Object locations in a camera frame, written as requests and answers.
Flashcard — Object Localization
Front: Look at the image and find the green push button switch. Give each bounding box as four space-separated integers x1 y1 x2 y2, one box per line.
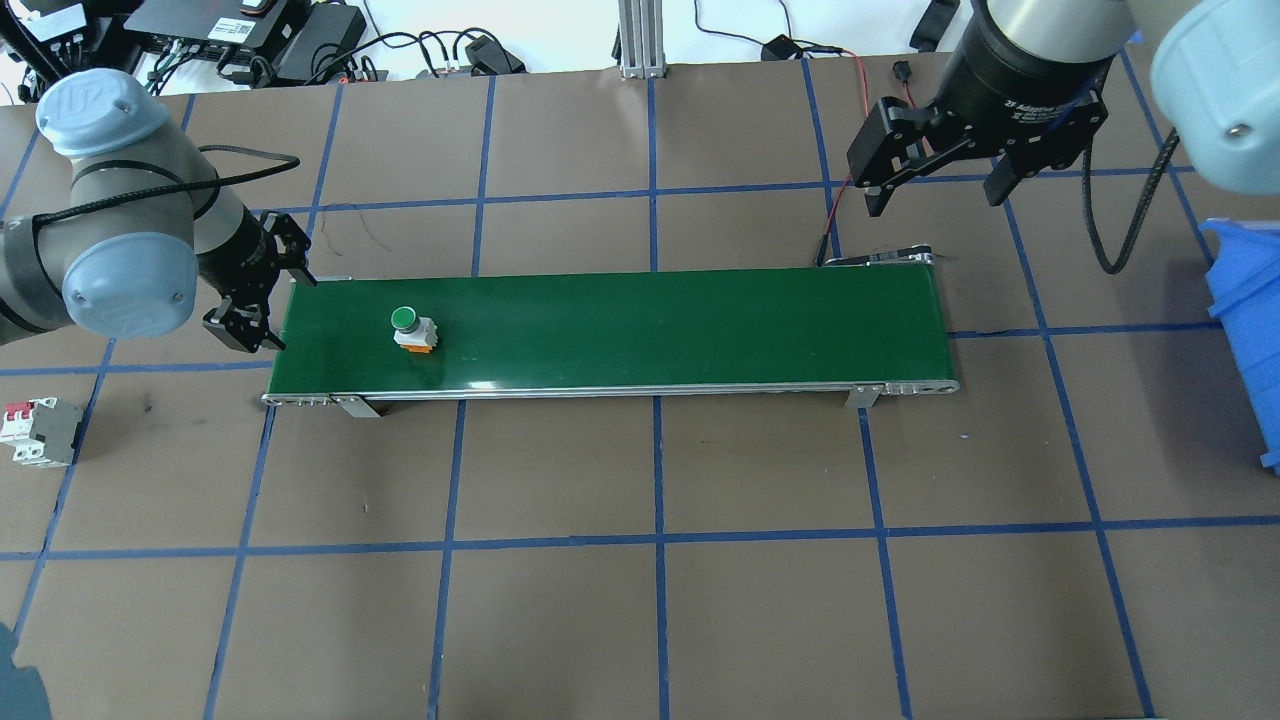
389 305 442 357

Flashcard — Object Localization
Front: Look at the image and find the black oblong object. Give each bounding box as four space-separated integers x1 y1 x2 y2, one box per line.
907 0 964 54

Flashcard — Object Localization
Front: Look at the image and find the large black power brick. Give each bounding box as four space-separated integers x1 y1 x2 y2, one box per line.
274 4 368 87

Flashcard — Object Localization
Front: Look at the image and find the white red circuit breaker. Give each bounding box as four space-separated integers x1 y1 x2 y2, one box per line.
0 396 87 469

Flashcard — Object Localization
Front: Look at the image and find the black power strip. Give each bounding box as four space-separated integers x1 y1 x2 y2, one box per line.
335 58 471 84

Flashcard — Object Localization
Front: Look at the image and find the black box with white label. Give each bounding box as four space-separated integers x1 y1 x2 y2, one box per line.
128 0 303 63

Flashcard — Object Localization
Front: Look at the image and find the blue plastic bin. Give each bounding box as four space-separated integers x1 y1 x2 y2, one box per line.
1199 217 1280 477

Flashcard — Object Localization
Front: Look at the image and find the black laptop with red logo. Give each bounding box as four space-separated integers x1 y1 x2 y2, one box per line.
0 0 127 97

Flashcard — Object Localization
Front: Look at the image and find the green conveyor belt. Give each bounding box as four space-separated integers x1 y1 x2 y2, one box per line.
262 245 962 419

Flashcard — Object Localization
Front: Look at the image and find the thin red wire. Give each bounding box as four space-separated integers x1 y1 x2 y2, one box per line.
800 42 869 269

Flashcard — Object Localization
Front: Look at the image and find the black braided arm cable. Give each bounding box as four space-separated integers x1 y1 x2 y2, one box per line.
1084 124 1187 277

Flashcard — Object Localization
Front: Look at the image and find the aluminium profile post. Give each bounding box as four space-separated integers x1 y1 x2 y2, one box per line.
614 0 670 82

